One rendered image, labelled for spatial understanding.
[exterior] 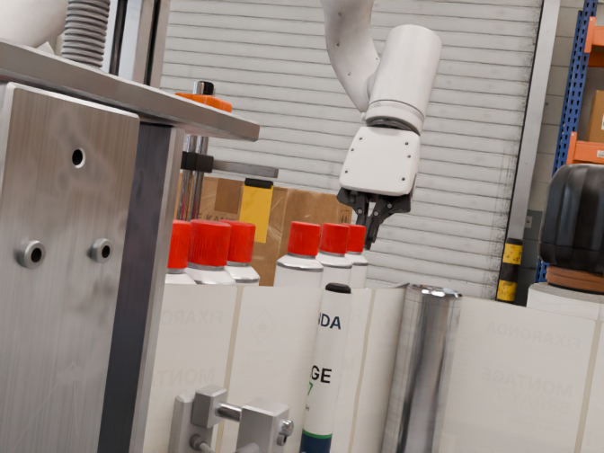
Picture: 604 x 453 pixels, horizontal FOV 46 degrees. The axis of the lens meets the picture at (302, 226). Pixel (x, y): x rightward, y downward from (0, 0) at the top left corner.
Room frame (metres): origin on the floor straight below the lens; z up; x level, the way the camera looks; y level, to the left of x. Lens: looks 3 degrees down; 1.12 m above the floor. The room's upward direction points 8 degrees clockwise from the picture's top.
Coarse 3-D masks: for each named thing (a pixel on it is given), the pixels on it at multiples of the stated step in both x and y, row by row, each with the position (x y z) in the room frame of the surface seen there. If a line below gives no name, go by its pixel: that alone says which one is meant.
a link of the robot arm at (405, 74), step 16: (400, 32) 1.04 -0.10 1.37; (416, 32) 1.03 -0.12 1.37; (432, 32) 1.04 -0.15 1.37; (384, 48) 1.06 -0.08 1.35; (400, 48) 1.03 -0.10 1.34; (416, 48) 1.02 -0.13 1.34; (432, 48) 1.03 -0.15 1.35; (384, 64) 1.03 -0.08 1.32; (400, 64) 1.01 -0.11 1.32; (416, 64) 1.01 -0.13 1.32; (432, 64) 1.03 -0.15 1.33; (384, 80) 1.02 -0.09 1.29; (400, 80) 1.00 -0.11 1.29; (416, 80) 1.01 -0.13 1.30; (432, 80) 1.04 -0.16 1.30; (384, 96) 1.00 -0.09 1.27; (400, 96) 1.00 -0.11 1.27; (416, 96) 1.00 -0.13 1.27
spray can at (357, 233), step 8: (344, 224) 0.89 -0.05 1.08; (352, 224) 0.91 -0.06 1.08; (352, 232) 0.88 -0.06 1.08; (360, 232) 0.89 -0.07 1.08; (352, 240) 0.88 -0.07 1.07; (360, 240) 0.89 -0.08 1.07; (352, 248) 0.88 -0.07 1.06; (360, 248) 0.89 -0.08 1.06; (352, 256) 0.88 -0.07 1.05; (360, 256) 0.89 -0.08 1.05; (352, 264) 0.87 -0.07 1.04; (360, 264) 0.88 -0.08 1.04; (368, 264) 0.89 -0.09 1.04; (352, 272) 0.87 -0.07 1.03; (360, 272) 0.88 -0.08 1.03; (352, 280) 0.87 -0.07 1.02; (360, 280) 0.88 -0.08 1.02; (360, 288) 0.88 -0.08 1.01
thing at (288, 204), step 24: (216, 192) 1.27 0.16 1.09; (240, 192) 1.25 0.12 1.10; (288, 192) 1.21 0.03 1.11; (312, 192) 1.29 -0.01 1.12; (216, 216) 1.27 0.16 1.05; (288, 216) 1.22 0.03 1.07; (312, 216) 1.31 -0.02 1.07; (336, 216) 1.40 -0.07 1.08; (288, 240) 1.23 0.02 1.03; (264, 264) 1.22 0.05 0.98
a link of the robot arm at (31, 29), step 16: (0, 0) 1.09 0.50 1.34; (16, 0) 1.09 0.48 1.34; (32, 0) 1.09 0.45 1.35; (48, 0) 1.09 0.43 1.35; (64, 0) 1.09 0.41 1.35; (0, 16) 1.08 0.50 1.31; (16, 16) 1.08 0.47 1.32; (32, 16) 1.09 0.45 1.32; (48, 16) 1.09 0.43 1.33; (64, 16) 1.10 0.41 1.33; (0, 32) 1.07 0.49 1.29; (16, 32) 1.08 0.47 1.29; (32, 32) 1.09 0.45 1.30; (48, 32) 1.10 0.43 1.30
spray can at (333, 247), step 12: (324, 228) 0.83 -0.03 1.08; (336, 228) 0.82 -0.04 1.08; (348, 228) 0.83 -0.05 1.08; (324, 240) 0.83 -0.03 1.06; (336, 240) 0.82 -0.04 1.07; (324, 252) 0.83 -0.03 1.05; (336, 252) 0.82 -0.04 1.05; (324, 264) 0.81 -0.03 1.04; (336, 264) 0.81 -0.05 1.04; (348, 264) 0.82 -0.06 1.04; (324, 276) 0.81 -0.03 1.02; (336, 276) 0.81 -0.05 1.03; (348, 276) 0.82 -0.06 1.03
